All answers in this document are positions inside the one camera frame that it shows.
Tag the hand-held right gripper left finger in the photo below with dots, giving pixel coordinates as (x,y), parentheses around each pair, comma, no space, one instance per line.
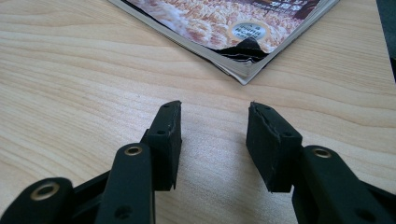
(165,149)

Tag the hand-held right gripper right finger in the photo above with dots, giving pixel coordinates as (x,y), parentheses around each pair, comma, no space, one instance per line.
(271,152)

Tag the glossy red cover magazine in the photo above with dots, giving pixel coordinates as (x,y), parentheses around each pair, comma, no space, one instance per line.
(202,18)

